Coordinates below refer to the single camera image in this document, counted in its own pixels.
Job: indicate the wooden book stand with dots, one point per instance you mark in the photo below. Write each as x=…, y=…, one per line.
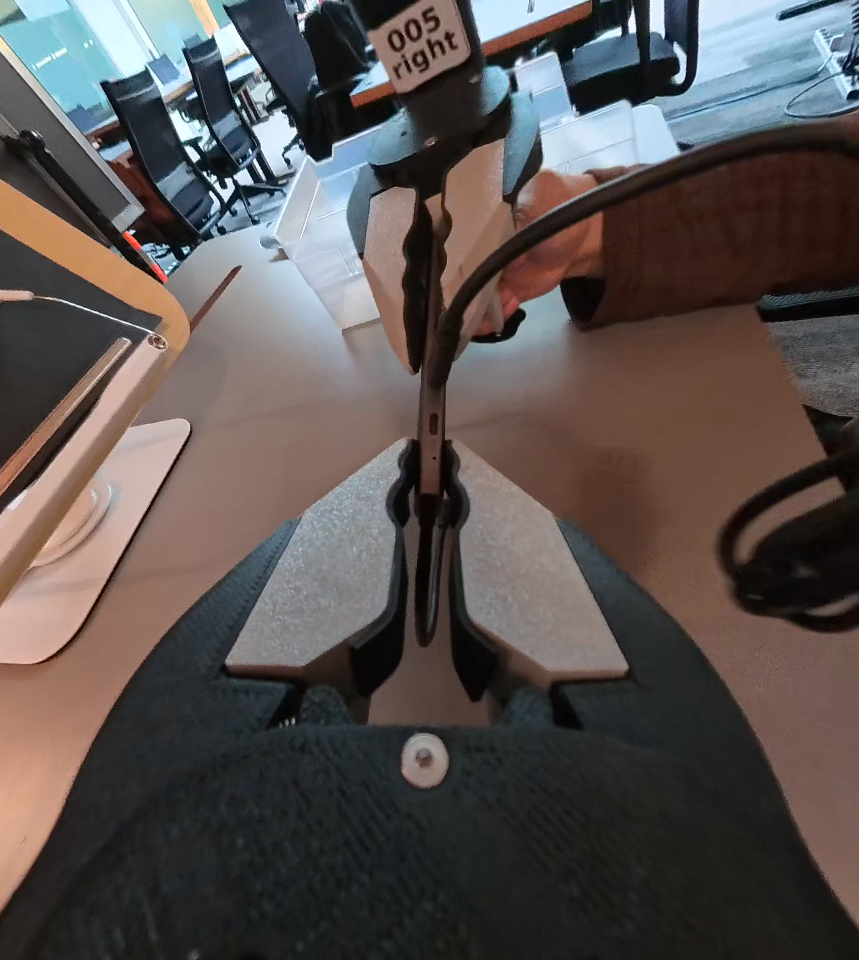
x=17, y=360

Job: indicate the clear plastic bin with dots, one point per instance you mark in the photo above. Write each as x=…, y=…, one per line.
x=324, y=247

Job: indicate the person's right hand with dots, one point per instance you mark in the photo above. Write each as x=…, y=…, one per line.
x=557, y=255

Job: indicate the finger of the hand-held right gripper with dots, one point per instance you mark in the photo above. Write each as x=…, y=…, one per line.
x=388, y=262
x=478, y=210

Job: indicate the black office chair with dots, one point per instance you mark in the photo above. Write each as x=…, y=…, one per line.
x=624, y=52
x=159, y=165
x=834, y=300
x=219, y=97
x=279, y=60

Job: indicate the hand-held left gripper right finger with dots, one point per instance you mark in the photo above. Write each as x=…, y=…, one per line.
x=534, y=592

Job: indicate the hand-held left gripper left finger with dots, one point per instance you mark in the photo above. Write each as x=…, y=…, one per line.
x=317, y=585

